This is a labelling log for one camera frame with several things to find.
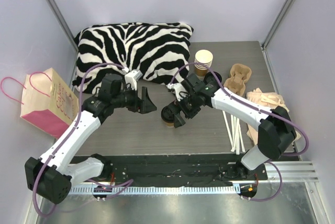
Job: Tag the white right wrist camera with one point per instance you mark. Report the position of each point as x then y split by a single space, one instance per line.
179 90

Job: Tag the white wrapped straw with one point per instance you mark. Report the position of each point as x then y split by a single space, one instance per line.
233 133
228 131
241 138
237 135

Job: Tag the zebra print pillow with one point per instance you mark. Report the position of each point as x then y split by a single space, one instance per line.
160 51

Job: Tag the pink paper gift bag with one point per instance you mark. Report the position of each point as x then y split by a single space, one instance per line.
46 102

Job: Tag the black cup lid stack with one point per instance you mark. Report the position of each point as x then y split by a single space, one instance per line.
211 79

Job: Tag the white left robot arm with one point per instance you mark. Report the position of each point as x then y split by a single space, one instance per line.
51 176

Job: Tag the black plastic cup lid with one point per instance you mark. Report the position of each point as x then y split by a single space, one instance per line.
167 115

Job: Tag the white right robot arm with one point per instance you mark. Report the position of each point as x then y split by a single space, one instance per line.
275 132

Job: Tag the brown cardboard cup carrier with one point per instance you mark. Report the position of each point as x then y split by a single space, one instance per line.
239 75

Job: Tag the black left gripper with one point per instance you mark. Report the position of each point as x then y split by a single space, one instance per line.
141 101

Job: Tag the beige folded cloth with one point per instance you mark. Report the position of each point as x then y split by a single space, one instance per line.
271 100

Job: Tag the perforated metal rail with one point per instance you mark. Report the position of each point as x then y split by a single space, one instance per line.
93 189

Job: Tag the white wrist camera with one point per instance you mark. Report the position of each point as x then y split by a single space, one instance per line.
132 77
179 90

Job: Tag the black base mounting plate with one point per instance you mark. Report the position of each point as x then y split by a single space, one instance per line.
178 170

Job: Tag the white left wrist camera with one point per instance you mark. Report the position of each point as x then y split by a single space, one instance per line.
132 77

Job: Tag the stack of paper cups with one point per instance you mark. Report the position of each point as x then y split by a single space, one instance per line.
203 60

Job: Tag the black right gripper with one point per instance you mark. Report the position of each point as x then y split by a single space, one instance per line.
183 111

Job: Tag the brown paper coffee cup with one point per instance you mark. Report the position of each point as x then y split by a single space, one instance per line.
168 124

